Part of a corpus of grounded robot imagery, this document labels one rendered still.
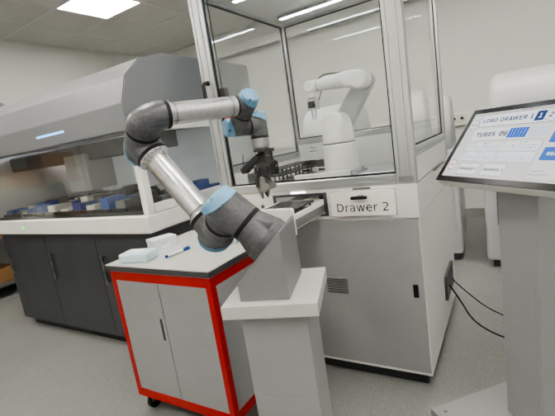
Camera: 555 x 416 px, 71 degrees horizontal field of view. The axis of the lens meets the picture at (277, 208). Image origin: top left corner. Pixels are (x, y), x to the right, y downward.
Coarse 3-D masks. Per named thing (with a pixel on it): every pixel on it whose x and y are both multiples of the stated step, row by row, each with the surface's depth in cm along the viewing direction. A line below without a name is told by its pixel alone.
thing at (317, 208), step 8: (304, 200) 188; (320, 200) 183; (264, 208) 182; (312, 208) 171; (320, 208) 177; (296, 216) 158; (304, 216) 163; (312, 216) 170; (296, 224) 157; (304, 224) 163
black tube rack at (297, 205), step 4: (312, 200) 181; (276, 204) 185; (280, 204) 183; (284, 204) 183; (288, 204) 180; (292, 204) 178; (296, 204) 177; (300, 204) 175; (304, 204) 174; (268, 208) 177; (272, 208) 176; (292, 208) 168; (296, 208) 166; (300, 208) 172; (304, 208) 180; (296, 212) 173
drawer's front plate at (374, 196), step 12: (336, 192) 174; (348, 192) 172; (360, 192) 169; (372, 192) 166; (384, 192) 163; (336, 204) 176; (348, 204) 173; (360, 204) 170; (372, 204) 167; (384, 204) 164
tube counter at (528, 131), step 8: (504, 128) 131; (512, 128) 127; (520, 128) 124; (528, 128) 122; (536, 128) 119; (544, 128) 116; (504, 136) 129; (512, 136) 126; (520, 136) 122; (528, 136) 120; (536, 136) 117; (544, 136) 114
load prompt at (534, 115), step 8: (512, 112) 131; (520, 112) 128; (528, 112) 125; (536, 112) 122; (544, 112) 119; (552, 112) 116; (488, 120) 140; (496, 120) 136; (504, 120) 133; (512, 120) 129; (520, 120) 126; (528, 120) 123; (536, 120) 120; (544, 120) 117; (552, 120) 115
